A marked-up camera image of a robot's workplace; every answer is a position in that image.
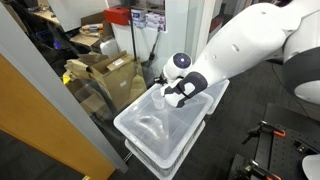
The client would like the red box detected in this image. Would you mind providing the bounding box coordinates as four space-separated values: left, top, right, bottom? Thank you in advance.
103 5 131 26

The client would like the gray storage bin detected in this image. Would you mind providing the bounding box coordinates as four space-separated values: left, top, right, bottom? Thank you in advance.
124 119 207 180

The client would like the large brown cardboard box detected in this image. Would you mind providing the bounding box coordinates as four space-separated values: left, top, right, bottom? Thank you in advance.
89 49 148 111

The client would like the white printed box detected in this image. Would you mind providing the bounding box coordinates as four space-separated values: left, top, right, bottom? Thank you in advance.
145 10 167 32
130 8 148 29

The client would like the black optical breadboard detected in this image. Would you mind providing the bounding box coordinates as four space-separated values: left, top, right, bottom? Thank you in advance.
268 128 320 180

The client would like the broom with dustpan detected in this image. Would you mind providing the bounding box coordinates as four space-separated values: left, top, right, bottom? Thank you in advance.
141 28 163 79

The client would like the wooden door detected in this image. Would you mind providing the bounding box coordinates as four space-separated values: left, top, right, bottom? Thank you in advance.
0 54 116 180

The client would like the glass wall frame post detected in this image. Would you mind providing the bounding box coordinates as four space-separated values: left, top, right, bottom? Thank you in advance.
0 1 129 174

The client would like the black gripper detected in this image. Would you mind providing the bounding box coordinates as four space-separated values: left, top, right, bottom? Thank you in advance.
160 77 188 109

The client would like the clear plastic cup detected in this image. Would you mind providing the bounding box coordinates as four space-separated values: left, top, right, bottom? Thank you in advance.
150 90 166 110

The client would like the flattened brown cardboard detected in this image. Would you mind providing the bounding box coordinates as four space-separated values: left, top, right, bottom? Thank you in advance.
64 53 111 118

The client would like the orange white package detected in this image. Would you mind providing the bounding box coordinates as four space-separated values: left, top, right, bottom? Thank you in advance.
81 23 104 34

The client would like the orange handled black clamp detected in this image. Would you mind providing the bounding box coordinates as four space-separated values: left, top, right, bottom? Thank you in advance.
241 120 287 145
233 159 283 180

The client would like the clear plastic bin lid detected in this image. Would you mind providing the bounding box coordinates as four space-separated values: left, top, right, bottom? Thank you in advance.
113 82 214 169

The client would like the black pole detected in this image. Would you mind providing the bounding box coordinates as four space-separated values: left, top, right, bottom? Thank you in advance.
128 0 141 79

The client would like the black work table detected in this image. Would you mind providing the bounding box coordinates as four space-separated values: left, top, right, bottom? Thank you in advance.
228 103 320 180

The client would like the brown cardboard sheet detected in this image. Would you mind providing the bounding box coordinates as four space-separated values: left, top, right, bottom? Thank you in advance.
69 32 101 48

